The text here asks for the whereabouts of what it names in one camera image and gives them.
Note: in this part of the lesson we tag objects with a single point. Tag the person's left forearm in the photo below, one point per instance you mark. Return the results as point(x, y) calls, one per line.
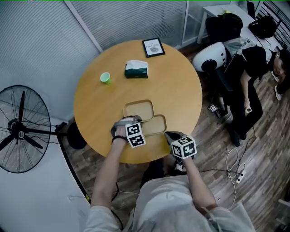
point(106, 172)

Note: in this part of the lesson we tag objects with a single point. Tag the black wristband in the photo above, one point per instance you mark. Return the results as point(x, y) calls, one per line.
point(119, 138)

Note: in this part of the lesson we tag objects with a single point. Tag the white wall socket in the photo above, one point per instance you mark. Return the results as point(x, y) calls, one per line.
point(70, 199)

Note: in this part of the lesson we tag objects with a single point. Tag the person's right forearm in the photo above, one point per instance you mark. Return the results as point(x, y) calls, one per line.
point(199, 185)

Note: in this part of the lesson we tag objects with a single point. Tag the black backpack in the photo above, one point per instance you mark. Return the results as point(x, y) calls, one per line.
point(262, 27)

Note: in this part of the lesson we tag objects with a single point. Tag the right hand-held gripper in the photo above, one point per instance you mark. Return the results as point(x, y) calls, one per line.
point(183, 147)

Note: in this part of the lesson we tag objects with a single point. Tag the person's left hand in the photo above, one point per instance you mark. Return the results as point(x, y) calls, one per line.
point(121, 132)

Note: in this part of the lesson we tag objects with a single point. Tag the dark green tissue box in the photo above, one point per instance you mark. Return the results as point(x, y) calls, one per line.
point(136, 70)

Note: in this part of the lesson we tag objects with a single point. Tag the green paper cup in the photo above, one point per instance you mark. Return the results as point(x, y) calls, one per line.
point(105, 78)

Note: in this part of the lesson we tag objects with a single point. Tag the black standing fan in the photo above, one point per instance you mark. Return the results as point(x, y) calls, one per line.
point(22, 131)

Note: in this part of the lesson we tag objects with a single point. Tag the white shell office chair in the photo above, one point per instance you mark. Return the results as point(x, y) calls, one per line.
point(208, 56)

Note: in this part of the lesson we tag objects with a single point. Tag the white power strip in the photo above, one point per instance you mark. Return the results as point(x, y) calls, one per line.
point(240, 176)

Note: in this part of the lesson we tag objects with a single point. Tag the small black round device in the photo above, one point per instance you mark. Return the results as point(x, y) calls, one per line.
point(248, 109)

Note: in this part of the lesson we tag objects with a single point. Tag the person's light grey shirt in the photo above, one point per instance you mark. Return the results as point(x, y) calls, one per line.
point(167, 204)

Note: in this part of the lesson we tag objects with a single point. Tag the spare hand-held gripper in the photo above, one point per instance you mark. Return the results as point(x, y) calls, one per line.
point(213, 108)

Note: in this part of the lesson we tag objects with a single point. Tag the black picture frame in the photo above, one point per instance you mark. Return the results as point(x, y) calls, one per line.
point(154, 47)

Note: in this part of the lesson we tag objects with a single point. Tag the black mesh office chair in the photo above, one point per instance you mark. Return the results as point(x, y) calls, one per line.
point(224, 27)

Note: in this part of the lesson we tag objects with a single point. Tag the white desk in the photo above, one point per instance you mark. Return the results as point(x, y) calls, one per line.
point(215, 11)

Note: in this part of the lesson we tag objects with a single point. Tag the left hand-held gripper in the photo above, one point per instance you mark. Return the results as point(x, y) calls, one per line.
point(136, 136)

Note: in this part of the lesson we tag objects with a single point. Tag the person's shoe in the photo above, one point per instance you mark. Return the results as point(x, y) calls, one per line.
point(180, 166)

